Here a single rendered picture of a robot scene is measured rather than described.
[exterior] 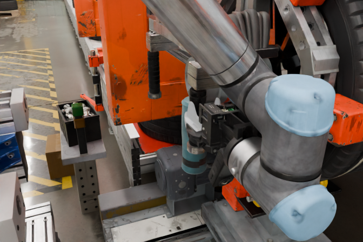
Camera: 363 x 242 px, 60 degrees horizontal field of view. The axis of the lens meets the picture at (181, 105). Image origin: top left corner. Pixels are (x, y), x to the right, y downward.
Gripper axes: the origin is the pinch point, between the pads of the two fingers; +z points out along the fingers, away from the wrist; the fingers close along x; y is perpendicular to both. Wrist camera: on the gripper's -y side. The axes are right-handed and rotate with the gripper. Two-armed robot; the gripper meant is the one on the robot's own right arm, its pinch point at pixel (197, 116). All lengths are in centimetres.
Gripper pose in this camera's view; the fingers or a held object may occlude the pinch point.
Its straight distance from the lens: 68.8
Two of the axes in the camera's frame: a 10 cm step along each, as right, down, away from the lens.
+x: -9.4, 1.4, -3.2
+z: -3.5, -3.8, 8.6
